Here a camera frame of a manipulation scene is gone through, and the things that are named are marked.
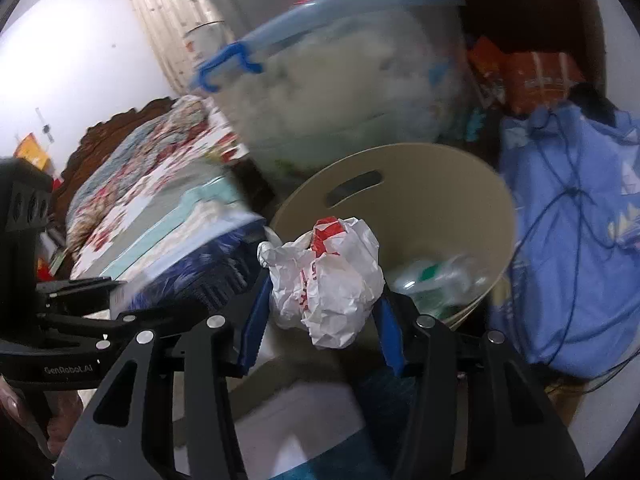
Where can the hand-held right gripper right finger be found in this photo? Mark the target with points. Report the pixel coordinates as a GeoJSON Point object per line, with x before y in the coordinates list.
{"type": "Point", "coordinates": [390, 335]}

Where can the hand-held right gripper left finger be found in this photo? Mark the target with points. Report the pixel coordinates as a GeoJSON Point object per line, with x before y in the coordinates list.
{"type": "Point", "coordinates": [255, 320]}

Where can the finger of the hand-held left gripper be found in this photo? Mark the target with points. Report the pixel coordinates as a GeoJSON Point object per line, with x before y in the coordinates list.
{"type": "Point", "coordinates": [90, 327]}
{"type": "Point", "coordinates": [75, 292]}

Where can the white red plastic bag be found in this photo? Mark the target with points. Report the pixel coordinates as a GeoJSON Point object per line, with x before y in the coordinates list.
{"type": "Point", "coordinates": [330, 285]}

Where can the beige waste bin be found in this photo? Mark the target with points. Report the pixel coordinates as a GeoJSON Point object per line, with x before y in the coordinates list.
{"type": "Point", "coordinates": [425, 220]}

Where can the person's left hand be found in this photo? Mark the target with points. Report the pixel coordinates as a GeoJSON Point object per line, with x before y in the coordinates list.
{"type": "Point", "coordinates": [65, 410]}

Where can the clear plastic bottle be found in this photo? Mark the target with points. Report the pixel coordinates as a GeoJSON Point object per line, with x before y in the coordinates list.
{"type": "Point", "coordinates": [440, 280]}

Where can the teal beige patterned blanket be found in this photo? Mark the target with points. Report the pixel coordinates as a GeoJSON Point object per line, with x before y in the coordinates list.
{"type": "Point", "coordinates": [200, 255]}

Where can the carved wooden headboard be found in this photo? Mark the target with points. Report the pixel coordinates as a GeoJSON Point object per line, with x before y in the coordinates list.
{"type": "Point", "coordinates": [95, 140]}

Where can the folded floral quilt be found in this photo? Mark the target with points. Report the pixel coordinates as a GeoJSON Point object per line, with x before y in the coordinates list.
{"type": "Point", "coordinates": [120, 175]}

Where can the white red floral bedsheet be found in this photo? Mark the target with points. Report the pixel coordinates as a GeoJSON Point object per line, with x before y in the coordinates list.
{"type": "Point", "coordinates": [195, 140]}

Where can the blue cloth bundle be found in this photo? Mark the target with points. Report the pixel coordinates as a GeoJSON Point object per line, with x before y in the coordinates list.
{"type": "Point", "coordinates": [565, 260]}

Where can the leaf patterned curtain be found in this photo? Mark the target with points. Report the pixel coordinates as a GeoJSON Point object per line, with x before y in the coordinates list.
{"type": "Point", "coordinates": [160, 20]}

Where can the white enamel mug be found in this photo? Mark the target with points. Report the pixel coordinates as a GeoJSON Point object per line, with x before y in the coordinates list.
{"type": "Point", "coordinates": [205, 42]}

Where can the clear storage box blue lid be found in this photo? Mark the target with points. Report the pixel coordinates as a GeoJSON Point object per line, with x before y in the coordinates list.
{"type": "Point", "coordinates": [340, 80]}

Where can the small orange bag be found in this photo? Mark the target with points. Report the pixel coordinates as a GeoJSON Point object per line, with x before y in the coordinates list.
{"type": "Point", "coordinates": [485, 65]}

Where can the large orange bag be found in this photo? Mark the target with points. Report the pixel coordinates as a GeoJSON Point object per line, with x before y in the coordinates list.
{"type": "Point", "coordinates": [540, 80]}

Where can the dark wooden cabinet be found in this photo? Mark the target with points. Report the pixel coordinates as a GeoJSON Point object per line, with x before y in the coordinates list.
{"type": "Point", "coordinates": [520, 5]}

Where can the yellow wall hanging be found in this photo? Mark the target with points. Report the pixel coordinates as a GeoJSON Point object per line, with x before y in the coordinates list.
{"type": "Point", "coordinates": [31, 152]}

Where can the wall hook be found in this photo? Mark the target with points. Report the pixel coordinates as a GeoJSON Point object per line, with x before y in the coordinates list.
{"type": "Point", "coordinates": [45, 127]}

